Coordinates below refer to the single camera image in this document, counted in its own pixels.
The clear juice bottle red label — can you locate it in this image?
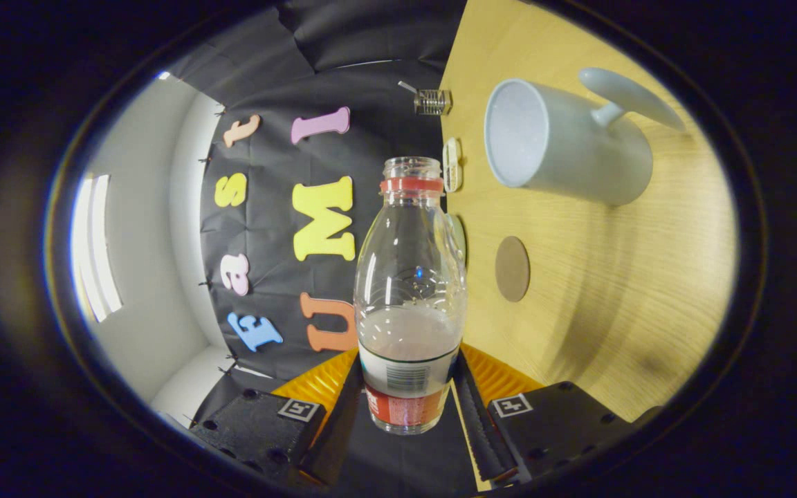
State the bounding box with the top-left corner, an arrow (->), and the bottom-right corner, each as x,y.
354,156 -> 468,435

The ceiling light panel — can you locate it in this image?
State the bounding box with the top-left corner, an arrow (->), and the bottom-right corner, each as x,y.
70,173 -> 124,324

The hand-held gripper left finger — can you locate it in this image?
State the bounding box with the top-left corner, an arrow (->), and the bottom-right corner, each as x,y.
190,346 -> 365,488

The small round plate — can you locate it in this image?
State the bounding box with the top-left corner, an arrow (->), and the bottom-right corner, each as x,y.
448,213 -> 467,267

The round brown coaster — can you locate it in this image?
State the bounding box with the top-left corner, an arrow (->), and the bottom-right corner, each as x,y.
495,236 -> 531,303

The black backdrop cloth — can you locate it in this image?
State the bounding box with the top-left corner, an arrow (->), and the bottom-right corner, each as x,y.
163,0 -> 472,495

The wooden table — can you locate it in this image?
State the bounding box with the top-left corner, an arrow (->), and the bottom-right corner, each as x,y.
440,0 -> 740,424

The white tray with green food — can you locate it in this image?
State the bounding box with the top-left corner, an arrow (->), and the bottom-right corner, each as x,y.
442,137 -> 463,193

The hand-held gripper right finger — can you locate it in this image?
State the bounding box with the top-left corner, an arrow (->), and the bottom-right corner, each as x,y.
452,342 -> 638,485

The white cup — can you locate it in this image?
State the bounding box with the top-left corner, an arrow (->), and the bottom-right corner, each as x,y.
484,67 -> 686,207

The small metal mesh basket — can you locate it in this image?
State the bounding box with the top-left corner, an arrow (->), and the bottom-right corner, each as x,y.
414,89 -> 452,116

